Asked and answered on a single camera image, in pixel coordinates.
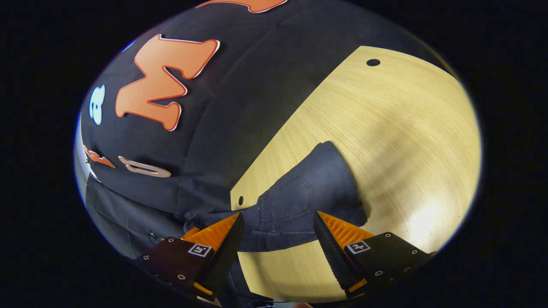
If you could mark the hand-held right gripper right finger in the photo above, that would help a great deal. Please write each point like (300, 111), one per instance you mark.
(336, 259)

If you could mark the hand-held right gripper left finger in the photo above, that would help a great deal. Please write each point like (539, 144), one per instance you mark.
(224, 256)

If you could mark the dark jeans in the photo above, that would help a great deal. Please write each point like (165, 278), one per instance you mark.
(308, 192)

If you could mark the black backdrop cloth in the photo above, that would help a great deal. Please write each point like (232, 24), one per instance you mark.
(239, 107)

